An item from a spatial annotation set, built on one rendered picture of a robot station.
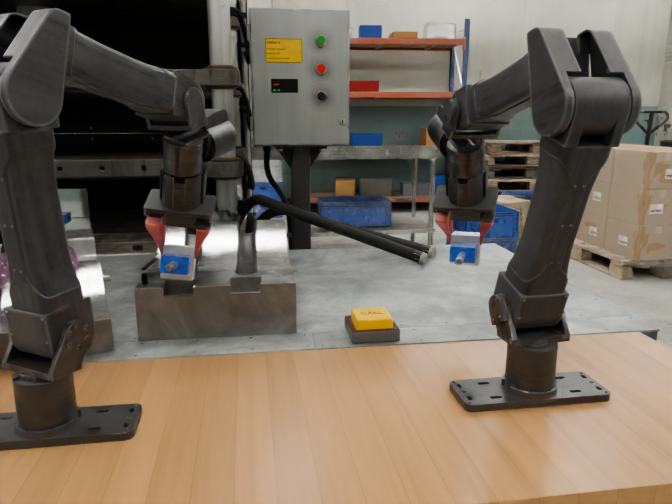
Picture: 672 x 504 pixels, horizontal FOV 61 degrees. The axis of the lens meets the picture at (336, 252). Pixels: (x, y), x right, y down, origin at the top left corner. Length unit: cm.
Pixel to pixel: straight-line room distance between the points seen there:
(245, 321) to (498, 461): 48
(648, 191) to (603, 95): 394
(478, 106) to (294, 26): 104
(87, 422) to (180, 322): 28
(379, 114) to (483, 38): 164
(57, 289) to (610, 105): 62
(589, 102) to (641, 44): 824
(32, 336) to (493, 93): 64
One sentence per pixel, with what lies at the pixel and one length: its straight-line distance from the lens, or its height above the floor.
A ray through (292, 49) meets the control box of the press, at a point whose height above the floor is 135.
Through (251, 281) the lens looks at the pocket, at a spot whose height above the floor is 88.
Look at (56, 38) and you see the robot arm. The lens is 68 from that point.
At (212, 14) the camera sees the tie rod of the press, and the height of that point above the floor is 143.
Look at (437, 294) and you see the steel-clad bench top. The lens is 120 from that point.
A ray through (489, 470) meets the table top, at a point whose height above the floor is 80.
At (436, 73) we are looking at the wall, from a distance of 785.
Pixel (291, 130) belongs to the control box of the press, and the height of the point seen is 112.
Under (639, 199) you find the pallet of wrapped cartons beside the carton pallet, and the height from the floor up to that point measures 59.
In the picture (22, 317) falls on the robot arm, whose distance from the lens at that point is 72.
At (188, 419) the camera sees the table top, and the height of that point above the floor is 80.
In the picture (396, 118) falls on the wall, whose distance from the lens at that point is 773.
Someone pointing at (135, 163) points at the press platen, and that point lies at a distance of 176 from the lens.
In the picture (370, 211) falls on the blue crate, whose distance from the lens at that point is 479.
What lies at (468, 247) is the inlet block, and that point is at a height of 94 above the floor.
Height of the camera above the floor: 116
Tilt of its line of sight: 13 degrees down
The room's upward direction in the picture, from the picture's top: straight up
